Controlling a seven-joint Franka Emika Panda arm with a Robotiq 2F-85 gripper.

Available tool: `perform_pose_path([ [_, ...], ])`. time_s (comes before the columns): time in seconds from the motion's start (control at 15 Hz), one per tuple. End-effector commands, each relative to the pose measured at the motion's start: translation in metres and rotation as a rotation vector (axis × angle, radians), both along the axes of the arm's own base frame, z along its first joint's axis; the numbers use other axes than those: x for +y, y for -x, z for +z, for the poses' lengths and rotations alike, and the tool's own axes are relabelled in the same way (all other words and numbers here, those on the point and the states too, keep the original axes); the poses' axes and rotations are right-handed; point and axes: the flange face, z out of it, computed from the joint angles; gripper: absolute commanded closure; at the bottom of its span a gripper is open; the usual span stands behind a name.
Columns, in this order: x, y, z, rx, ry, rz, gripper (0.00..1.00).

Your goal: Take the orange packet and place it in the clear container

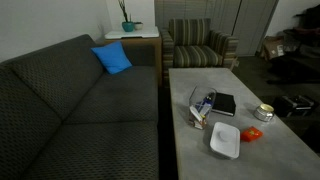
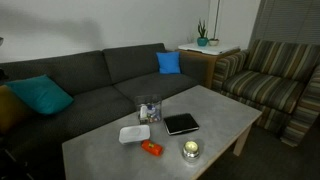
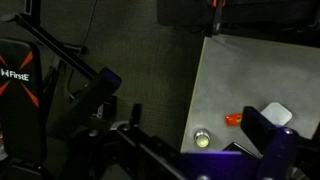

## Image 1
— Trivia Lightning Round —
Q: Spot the orange snack packet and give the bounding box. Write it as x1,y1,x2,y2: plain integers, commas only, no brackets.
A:
240,126,263,142

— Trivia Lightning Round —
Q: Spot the clear plastic container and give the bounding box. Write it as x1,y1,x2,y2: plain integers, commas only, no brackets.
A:
189,86,217,129

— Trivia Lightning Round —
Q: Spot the white container lid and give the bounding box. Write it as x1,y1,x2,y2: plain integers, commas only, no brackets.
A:
210,122,240,159

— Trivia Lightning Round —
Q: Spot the wooden side table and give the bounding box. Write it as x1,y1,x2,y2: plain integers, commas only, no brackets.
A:
120,37,162,86

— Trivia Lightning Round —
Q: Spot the striped armchair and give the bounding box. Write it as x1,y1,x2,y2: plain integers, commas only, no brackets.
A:
160,18,239,87

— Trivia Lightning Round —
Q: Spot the white tray board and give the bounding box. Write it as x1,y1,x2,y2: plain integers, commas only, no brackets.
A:
105,26,159,40

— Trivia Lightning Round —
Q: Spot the blue cushion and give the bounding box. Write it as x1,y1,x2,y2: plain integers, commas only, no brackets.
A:
92,41,132,74

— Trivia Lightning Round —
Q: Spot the small white bowl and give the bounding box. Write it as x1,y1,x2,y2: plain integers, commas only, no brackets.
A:
134,22,143,30

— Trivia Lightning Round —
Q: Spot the teal plant pot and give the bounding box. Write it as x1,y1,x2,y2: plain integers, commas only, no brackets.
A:
122,22,134,32

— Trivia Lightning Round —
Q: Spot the grey coffee table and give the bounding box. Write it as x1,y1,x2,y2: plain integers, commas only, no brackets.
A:
169,68,320,180

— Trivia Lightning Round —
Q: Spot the dark grey sofa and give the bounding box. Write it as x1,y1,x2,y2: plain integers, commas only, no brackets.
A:
0,35,159,180

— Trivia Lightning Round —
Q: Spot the silver candle tin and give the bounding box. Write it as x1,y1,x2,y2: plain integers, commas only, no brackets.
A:
254,104,274,122

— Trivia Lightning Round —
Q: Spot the cardboard box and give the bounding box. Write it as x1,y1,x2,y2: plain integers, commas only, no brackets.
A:
260,36,284,61

